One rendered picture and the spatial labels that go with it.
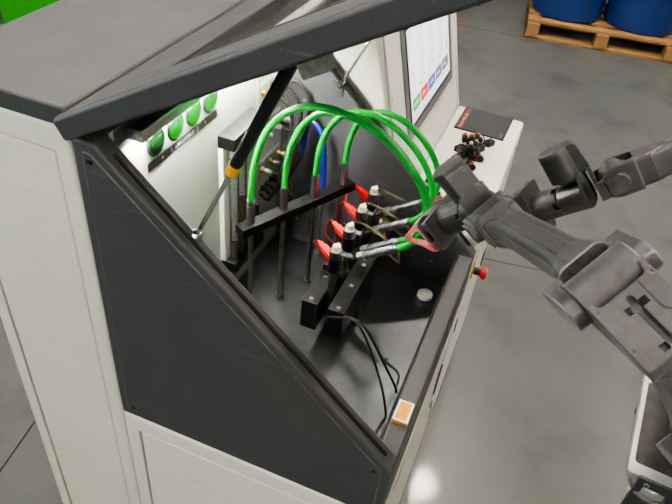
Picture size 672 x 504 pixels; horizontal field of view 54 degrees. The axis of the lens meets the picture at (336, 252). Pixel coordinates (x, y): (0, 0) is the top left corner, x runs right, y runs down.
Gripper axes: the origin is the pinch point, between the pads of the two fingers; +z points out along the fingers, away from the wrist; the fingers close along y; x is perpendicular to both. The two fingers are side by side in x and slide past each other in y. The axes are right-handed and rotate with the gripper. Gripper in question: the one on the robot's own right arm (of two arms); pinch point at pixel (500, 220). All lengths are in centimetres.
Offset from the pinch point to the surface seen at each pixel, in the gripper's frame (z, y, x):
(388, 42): 17.3, 42.8, -18.1
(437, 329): 20.2, -16.4, 10.6
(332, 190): 35.9, 20.0, 2.6
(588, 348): 72, -100, -114
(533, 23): 184, 23, -422
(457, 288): 22.6, -14.2, -4.2
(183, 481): 66, -18, 59
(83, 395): 70, 10, 65
